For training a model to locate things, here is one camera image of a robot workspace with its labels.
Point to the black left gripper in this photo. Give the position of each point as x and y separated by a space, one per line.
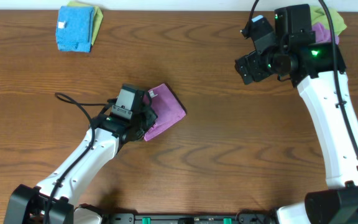
149 116

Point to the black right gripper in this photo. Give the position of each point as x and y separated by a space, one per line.
245 69

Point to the purple cloth with label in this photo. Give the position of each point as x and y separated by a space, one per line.
167 108

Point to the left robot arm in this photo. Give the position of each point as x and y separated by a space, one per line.
55 199

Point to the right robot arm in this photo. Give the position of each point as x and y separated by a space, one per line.
288 49

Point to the crumpled purple cloth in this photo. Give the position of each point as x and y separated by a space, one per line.
322 34

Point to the folded green cloth under blue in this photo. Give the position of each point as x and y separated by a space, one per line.
97 19

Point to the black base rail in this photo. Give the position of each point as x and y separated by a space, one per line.
240 218

